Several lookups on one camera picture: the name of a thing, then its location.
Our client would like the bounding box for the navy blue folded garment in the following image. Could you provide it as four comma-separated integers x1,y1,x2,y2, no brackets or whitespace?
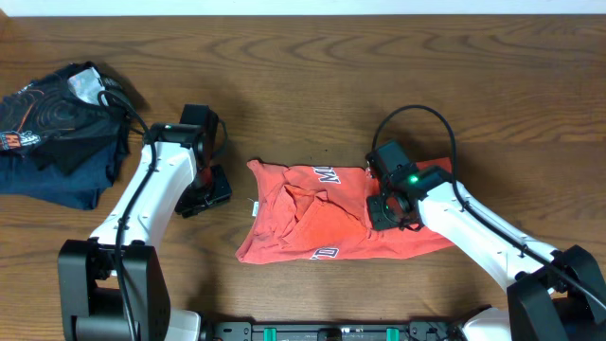
1,141,129,210

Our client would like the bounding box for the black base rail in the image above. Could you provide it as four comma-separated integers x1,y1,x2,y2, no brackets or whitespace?
212,321,466,341

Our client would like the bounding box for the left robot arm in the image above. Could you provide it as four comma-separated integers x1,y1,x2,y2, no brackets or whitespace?
58,104,232,340

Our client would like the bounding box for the black graphic t-shirt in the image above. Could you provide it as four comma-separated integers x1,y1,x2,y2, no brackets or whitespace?
1,62,132,174

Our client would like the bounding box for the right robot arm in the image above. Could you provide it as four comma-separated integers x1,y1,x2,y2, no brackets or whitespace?
366,141,605,340

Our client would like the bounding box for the red t-shirt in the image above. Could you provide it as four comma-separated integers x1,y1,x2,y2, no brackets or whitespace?
236,159,453,264

